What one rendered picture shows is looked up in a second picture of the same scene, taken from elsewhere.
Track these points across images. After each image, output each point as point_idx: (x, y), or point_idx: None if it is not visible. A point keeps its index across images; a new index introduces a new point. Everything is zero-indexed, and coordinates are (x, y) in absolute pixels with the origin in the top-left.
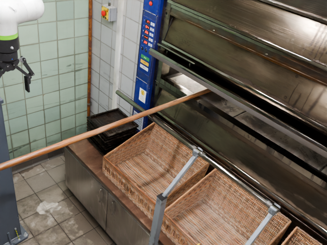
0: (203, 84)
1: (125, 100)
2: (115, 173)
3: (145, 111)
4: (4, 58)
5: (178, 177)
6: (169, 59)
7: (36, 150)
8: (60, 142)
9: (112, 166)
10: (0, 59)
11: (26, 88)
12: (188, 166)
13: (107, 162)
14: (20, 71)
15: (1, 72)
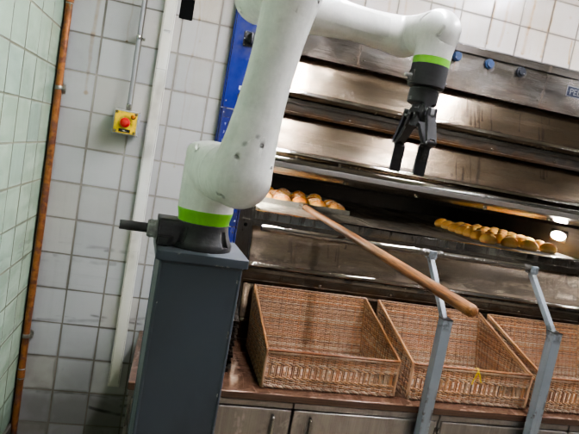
0: (376, 182)
1: (289, 232)
2: (300, 365)
3: (346, 229)
4: (437, 100)
5: None
6: (312, 164)
7: (414, 271)
8: (401, 261)
9: (295, 353)
10: (432, 102)
11: (395, 166)
12: (437, 272)
13: (281, 354)
14: (412, 131)
15: None
